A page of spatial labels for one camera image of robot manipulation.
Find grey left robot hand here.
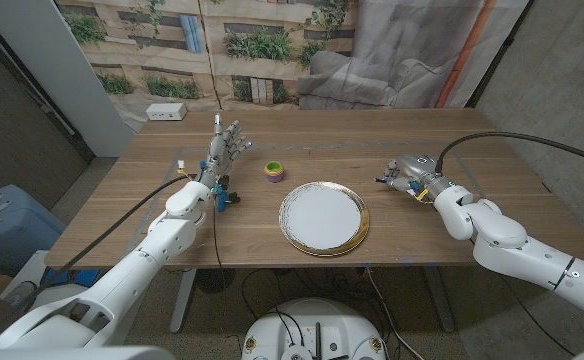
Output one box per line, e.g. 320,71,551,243
195,113,253,194

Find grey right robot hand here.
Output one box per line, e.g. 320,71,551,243
375,153,452,201

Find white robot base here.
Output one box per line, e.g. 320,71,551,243
240,298,388,360

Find stacked colourful toy cups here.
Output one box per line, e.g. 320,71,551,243
264,160,286,184

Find white plate with gold rim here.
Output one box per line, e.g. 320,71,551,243
278,180,371,258

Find white power strip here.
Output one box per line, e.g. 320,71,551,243
145,102,188,122

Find printed fabric backdrop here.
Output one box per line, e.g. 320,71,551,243
54,0,531,134

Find black round floor disc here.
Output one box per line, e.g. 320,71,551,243
196,268,236,295

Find white table leg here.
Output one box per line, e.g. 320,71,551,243
424,265,456,334
169,268,198,335

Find blue storage bin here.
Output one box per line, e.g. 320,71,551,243
0,183,68,276

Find white floor box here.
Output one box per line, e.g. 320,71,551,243
11,249,51,296

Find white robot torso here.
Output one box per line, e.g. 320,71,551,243
0,329,584,360

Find blue black left wrist camera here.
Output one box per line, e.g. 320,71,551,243
213,174,242,213

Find thin black left wrist cable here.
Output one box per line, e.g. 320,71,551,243
212,198,228,289

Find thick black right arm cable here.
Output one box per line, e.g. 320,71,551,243
434,130,584,175

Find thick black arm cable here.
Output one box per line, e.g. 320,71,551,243
0,173,197,341
434,130,584,175

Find grey floor cable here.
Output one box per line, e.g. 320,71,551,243
365,266,426,360

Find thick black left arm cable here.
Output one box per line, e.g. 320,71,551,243
0,173,197,341

